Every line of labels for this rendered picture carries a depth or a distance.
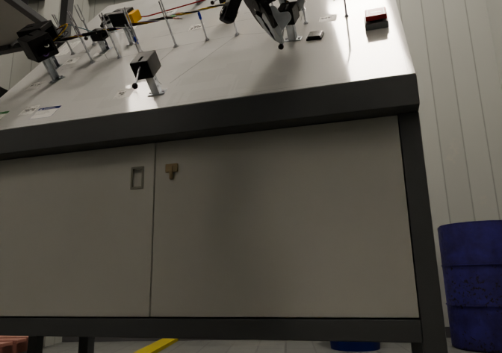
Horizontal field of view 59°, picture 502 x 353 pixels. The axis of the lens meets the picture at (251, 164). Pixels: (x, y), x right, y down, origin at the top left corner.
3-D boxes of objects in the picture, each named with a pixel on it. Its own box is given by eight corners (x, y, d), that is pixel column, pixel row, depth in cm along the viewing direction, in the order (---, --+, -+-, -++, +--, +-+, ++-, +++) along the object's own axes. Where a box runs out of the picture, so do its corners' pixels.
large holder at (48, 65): (50, 69, 147) (28, 27, 138) (72, 77, 135) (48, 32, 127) (31, 77, 144) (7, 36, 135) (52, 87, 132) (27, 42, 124)
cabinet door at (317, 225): (419, 318, 80) (397, 113, 90) (148, 317, 95) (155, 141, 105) (418, 316, 83) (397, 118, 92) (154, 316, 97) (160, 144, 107)
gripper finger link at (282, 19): (302, 31, 105) (283, -4, 101) (284, 46, 105) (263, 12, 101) (297, 31, 108) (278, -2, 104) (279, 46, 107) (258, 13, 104)
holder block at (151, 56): (136, 113, 105) (119, 75, 99) (152, 88, 114) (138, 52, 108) (153, 110, 103) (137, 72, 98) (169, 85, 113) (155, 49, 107)
